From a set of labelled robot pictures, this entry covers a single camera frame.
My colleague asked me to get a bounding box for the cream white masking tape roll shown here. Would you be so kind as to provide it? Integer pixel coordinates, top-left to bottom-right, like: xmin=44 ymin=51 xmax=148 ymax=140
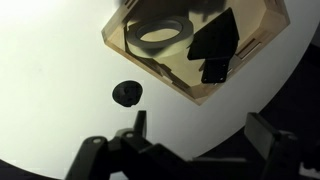
xmin=125 ymin=15 xmax=195 ymax=60

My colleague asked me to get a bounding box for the large black angled bracket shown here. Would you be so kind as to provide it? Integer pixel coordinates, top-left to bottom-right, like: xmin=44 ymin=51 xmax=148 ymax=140
xmin=186 ymin=7 xmax=241 ymax=85

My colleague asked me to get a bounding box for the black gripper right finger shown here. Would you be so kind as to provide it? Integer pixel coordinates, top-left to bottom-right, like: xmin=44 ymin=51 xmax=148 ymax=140
xmin=244 ymin=112 xmax=320 ymax=180

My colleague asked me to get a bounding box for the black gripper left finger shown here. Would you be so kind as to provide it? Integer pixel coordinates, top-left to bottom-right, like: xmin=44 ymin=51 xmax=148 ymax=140
xmin=64 ymin=109 xmax=214 ymax=180

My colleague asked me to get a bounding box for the square wooden tray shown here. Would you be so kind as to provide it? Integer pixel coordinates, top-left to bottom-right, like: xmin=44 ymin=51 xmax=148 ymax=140
xmin=100 ymin=0 xmax=291 ymax=107

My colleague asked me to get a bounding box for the black round knob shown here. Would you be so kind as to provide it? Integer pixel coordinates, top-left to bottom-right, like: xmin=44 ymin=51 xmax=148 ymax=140
xmin=111 ymin=79 xmax=144 ymax=108

